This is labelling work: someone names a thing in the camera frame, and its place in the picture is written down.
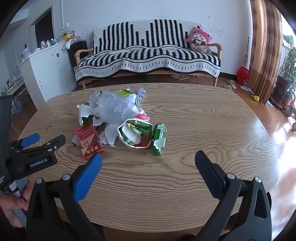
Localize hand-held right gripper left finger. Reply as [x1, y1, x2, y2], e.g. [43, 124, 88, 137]
[26, 153, 109, 241]

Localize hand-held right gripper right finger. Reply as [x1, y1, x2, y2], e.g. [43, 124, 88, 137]
[194, 150, 272, 241]

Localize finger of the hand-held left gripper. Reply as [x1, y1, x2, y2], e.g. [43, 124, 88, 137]
[9, 133, 40, 154]
[11, 134, 66, 163]

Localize white tissue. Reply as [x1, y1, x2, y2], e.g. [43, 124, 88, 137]
[99, 123, 123, 147]

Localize person's left hand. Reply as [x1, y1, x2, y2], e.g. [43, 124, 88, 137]
[0, 183, 33, 229]

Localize red cigarette pack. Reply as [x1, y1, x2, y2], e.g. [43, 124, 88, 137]
[80, 141, 104, 161]
[74, 123, 100, 149]

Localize torn white green carton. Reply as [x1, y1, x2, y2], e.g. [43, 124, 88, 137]
[77, 104, 102, 127]

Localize green carton piece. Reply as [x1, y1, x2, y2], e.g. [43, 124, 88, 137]
[151, 123, 167, 156]

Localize crumpled green white carton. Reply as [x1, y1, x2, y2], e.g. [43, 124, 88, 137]
[117, 118, 154, 149]

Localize white cabinet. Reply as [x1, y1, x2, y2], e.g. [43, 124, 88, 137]
[18, 42, 78, 109]

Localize clear plastic bag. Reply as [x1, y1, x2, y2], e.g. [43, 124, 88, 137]
[89, 90, 141, 123]

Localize pink white wrapper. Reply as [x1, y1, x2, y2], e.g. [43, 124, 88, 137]
[134, 109, 150, 121]

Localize lime green snack bag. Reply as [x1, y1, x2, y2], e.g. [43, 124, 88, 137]
[116, 89, 134, 98]

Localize wooden sofa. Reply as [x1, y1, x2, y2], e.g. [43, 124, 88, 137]
[74, 43, 223, 90]

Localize group of clear glass jars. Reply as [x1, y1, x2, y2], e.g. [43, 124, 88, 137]
[21, 39, 52, 60]

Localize crumpled blue white wrapper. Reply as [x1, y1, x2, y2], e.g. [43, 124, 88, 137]
[134, 87, 147, 107]

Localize black speaker box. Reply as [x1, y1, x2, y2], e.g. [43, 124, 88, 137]
[67, 40, 89, 67]

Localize crumpled white paper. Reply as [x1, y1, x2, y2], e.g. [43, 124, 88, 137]
[63, 38, 77, 49]

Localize red bag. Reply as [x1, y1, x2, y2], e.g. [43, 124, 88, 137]
[236, 67, 250, 86]

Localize beige plush toy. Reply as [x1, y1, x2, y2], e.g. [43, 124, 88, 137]
[191, 43, 213, 55]

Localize sofa with striped blanket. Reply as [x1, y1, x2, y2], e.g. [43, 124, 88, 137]
[74, 20, 221, 85]

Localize potted plants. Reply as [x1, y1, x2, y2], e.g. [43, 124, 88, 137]
[276, 35, 296, 109]

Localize pink cartoon cushion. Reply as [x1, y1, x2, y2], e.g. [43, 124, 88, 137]
[186, 27, 213, 50]

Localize brown striped curtain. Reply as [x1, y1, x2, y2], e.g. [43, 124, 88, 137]
[250, 0, 284, 105]

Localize white door frame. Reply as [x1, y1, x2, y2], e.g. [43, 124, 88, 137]
[29, 6, 56, 48]

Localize hanging wall ornament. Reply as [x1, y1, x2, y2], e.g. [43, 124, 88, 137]
[245, 37, 250, 66]

